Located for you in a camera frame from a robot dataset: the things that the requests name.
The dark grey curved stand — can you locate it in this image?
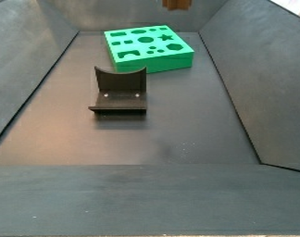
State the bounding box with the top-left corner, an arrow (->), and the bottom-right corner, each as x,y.
88,67 -> 147,113

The brown star prism block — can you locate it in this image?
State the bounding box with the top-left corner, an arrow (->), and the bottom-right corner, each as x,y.
162,0 -> 191,10

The green shape sorter board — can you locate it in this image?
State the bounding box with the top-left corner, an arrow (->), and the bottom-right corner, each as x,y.
104,25 -> 194,73

